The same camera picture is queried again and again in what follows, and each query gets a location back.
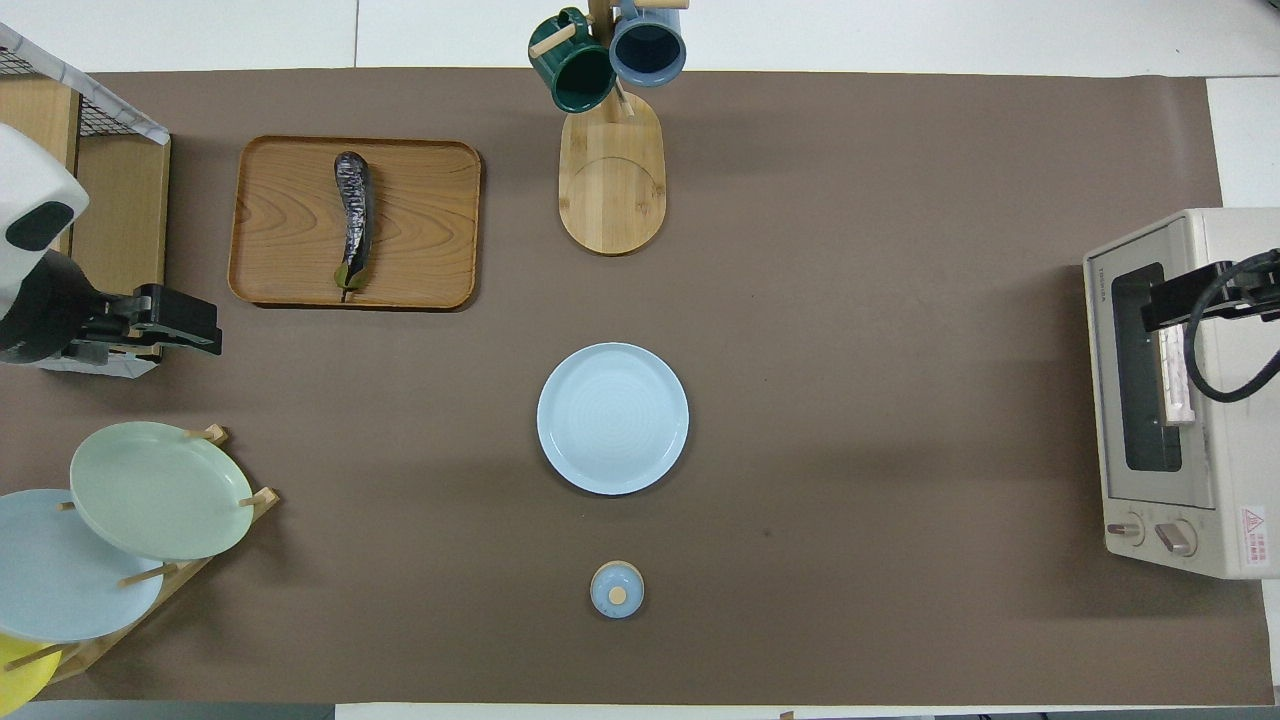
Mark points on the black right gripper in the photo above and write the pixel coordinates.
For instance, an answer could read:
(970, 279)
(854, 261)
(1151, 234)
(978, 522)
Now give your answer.
(1190, 290)

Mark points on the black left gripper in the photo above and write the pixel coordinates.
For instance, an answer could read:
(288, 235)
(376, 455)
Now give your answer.
(165, 318)

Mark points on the glass oven door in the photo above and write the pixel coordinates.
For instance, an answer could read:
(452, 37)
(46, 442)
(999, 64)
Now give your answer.
(1135, 400)

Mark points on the dark purple eggplant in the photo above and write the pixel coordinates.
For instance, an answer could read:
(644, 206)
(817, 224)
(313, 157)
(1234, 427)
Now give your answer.
(355, 215)

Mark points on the light blue serving plate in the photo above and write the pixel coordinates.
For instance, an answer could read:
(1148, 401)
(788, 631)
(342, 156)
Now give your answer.
(612, 418)

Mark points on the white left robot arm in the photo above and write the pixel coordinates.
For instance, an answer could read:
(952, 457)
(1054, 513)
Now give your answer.
(30, 170)

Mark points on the beige toaster oven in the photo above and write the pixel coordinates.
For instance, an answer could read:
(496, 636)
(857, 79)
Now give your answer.
(1240, 470)

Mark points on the silver oven knob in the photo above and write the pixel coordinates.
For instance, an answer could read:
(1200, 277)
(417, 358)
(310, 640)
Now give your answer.
(1176, 538)
(1125, 530)

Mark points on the pale green plate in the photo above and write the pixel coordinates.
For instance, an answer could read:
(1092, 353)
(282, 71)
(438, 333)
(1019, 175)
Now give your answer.
(160, 490)

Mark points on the light wooden shelf box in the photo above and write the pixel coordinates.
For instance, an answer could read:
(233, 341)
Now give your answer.
(120, 210)

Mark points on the wooden plate rack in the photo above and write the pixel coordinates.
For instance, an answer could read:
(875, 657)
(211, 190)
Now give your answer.
(235, 520)

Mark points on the brown wooden tray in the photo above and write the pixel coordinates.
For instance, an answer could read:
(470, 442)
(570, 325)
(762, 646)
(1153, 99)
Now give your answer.
(420, 230)

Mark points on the light blue racked plate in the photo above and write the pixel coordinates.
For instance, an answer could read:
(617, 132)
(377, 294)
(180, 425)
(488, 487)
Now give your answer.
(60, 570)

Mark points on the brown table mat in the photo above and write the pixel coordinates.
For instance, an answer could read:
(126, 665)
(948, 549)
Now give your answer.
(850, 350)

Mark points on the yellow plate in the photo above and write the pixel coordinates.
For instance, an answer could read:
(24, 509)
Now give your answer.
(20, 680)

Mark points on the wooden mug tree stand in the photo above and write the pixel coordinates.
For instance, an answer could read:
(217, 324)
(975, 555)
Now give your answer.
(612, 185)

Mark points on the dark green mug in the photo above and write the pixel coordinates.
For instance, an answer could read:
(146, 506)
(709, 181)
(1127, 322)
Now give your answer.
(575, 72)

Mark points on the small blue white bell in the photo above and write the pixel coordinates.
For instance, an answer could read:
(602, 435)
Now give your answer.
(617, 592)

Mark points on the blue mug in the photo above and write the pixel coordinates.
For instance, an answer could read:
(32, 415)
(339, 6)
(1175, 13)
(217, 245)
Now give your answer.
(648, 45)

